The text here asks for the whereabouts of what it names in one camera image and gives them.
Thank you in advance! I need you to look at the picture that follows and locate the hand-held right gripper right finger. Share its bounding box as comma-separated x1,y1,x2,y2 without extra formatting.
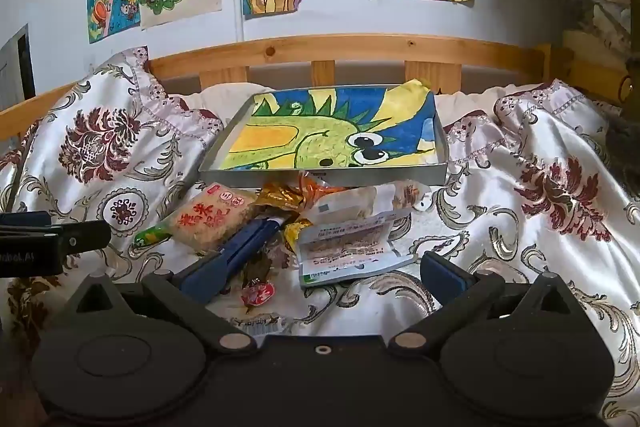
387,251,583,355

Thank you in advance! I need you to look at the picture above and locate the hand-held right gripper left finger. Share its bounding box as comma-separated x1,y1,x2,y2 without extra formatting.
65,252,258,355

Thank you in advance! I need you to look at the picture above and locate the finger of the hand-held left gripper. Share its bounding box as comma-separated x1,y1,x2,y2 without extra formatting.
50,221,112,254
0,212,53,233

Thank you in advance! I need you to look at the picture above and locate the green snack packet red label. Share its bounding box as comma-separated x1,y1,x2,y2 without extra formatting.
239,252,277,308

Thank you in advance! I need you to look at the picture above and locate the rice cake packet red print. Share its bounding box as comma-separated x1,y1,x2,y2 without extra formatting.
162,182,258,254

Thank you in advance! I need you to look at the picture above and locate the clear packet with white label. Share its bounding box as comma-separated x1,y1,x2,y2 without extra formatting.
295,181,432,290

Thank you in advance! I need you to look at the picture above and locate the gold foil snack packet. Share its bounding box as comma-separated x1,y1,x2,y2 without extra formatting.
257,182,303,214

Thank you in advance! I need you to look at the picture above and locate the orange snack packet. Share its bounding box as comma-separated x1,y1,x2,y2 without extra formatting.
298,172,348,212

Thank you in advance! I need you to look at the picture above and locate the grey metal tray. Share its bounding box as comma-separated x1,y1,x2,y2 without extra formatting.
199,82,448,188

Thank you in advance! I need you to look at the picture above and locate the floral satin blanket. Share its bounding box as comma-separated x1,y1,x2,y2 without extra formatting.
0,47,640,427

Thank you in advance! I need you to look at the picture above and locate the grey doorway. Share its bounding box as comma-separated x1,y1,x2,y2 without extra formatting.
0,24,36,100

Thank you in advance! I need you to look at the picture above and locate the painted paper tray liner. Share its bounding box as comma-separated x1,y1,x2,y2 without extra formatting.
227,78,443,170

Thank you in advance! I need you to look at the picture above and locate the wooden bed headboard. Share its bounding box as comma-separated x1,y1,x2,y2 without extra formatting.
0,32,640,120

